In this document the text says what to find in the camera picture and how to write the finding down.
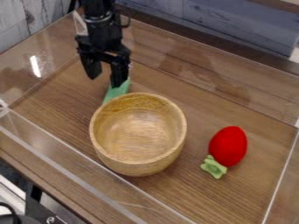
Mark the brown wooden bowl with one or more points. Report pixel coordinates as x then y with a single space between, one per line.
137 133

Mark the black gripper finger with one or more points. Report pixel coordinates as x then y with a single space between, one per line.
90 64
118 73

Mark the black metal table bracket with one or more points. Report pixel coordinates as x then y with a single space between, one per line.
45 209

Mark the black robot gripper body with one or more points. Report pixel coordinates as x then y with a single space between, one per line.
104 39

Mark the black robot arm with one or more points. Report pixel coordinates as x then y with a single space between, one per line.
100 8

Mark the green rectangular block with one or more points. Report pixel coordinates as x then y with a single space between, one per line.
116 91

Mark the red plush strawberry toy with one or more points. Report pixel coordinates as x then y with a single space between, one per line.
227 149

